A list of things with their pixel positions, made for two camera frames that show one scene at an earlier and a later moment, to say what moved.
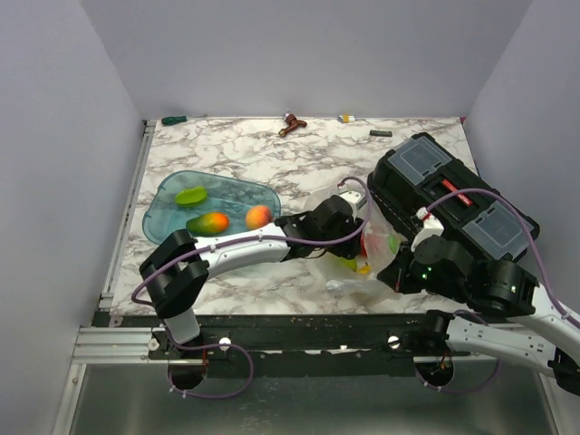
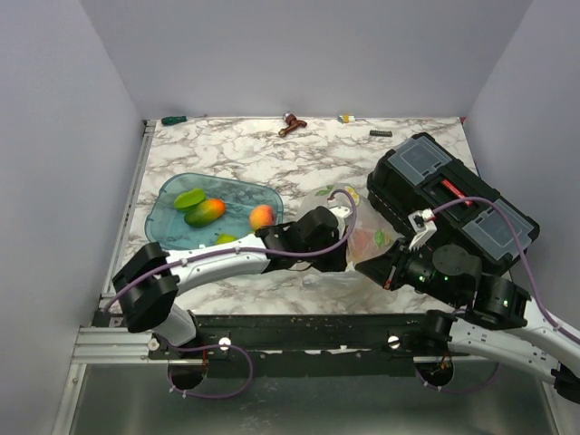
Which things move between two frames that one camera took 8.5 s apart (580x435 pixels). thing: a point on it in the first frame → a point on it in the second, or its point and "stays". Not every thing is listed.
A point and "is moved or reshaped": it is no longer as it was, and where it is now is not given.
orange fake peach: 258,216 stays
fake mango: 213,222 → 206,213
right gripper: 395,275 stays
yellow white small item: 346,118 stays
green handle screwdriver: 169,120 stays
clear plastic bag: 380,247 is moved or reshaped
